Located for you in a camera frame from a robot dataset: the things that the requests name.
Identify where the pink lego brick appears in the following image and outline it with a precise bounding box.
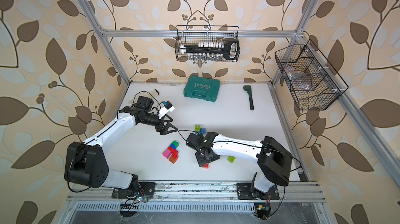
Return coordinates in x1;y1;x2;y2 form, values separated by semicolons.
162;149;173;159

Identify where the red long lego brick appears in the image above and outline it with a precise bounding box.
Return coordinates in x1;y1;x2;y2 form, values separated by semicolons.
168;146;179;156

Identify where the lime green small lego brick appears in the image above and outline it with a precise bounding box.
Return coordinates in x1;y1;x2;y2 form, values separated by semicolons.
227;156;235;164

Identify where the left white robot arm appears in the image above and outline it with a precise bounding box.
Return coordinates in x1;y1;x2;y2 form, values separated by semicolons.
64;96;178;192

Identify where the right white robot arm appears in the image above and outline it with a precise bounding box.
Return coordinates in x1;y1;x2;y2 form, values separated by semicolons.
170;110;299;190

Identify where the green plastic tool case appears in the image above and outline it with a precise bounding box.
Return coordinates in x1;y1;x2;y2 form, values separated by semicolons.
183;76;220;102

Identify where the small circuit board right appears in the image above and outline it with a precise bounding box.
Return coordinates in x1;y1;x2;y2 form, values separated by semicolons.
254;203;271;220

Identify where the small circuit board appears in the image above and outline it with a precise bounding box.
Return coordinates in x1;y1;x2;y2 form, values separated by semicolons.
254;203;271;220
119;197;143;218

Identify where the green black wrench tool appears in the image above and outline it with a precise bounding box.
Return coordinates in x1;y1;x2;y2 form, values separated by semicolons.
243;85;254;111

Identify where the black white socket tool set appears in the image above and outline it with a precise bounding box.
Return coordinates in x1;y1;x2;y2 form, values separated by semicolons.
175;39;240;62

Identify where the small circuit board left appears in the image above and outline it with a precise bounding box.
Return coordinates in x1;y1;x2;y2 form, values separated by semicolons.
119;197;143;218

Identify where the plastic bag in basket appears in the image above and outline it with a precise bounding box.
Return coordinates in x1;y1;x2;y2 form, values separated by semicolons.
285;66;312;91

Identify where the aluminium front rail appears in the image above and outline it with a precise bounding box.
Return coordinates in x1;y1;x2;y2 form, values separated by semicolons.
67;180;326;203

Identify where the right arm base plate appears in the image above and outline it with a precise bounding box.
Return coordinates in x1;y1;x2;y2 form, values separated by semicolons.
236;183;280;200

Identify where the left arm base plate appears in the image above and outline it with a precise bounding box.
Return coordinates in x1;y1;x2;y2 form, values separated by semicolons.
111;182;156;200

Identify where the black wire basket centre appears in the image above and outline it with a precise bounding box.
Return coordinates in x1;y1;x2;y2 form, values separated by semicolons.
175;24;240;63

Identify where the black wire basket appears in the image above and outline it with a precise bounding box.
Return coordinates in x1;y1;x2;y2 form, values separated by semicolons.
275;40;349;111
175;24;240;63

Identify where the aluminium frame top bar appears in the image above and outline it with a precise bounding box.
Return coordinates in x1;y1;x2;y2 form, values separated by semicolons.
99;29;301;39

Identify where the black wire basket right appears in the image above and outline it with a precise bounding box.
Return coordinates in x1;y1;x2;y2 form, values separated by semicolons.
275;40;349;111

